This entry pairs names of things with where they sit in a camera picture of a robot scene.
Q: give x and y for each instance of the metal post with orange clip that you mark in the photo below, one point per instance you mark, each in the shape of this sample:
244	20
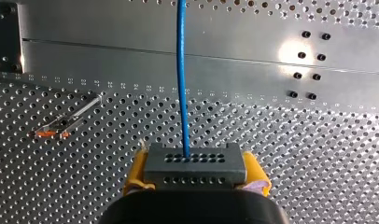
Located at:
63	122

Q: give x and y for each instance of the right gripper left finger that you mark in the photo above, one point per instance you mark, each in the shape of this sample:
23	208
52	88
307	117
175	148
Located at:
136	174

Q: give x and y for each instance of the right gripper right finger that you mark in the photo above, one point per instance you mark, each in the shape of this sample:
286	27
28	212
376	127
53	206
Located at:
255	177

